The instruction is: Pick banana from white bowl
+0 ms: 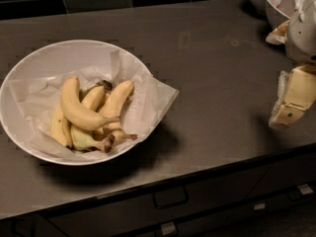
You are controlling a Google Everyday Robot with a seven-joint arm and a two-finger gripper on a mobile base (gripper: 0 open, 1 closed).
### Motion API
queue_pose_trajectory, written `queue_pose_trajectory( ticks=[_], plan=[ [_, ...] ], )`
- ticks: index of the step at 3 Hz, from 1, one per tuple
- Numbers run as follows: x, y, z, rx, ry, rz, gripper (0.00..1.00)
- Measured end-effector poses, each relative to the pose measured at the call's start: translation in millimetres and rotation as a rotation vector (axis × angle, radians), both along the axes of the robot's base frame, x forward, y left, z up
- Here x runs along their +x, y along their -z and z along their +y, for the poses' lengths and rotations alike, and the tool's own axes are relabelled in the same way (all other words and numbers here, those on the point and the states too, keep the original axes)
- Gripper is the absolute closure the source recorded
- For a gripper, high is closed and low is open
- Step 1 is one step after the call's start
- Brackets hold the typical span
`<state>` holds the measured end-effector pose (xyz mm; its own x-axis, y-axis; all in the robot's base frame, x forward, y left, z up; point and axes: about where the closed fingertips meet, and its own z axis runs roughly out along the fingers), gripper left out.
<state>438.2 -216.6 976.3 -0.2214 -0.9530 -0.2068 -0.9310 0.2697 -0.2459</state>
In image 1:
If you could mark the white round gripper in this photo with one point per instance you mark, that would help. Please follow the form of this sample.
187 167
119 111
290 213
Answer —
302 37

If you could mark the right yellow banana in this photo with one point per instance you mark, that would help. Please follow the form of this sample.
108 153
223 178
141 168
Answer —
116 99

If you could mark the lower right banana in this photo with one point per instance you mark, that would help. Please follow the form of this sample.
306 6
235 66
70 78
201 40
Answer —
115 129

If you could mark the middle yellow banana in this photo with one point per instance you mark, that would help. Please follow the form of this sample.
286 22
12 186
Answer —
93 97

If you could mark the bottom greenish banana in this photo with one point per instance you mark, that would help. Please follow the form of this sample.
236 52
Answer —
83 140

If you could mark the large white bowl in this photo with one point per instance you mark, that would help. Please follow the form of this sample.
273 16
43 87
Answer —
39 60

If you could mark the white drawer label right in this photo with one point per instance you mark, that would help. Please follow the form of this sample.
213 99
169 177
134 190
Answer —
305 189

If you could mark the white drawer label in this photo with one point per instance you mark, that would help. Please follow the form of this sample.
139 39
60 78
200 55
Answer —
168 229
305 189
259 206

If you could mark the dark upper drawer front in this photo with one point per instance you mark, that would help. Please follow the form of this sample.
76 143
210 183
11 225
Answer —
175 208

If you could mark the dark drawer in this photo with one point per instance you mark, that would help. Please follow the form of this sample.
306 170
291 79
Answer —
237 211
175 208

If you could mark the white drawer label middle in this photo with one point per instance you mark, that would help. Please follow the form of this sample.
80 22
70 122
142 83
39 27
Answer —
259 206

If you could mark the dark lower drawer front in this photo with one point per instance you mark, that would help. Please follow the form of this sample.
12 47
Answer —
237 211

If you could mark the white paper liner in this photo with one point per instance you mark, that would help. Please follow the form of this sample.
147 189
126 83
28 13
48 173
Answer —
144 102

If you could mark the black drawer handle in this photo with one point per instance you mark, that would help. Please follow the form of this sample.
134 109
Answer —
170 197

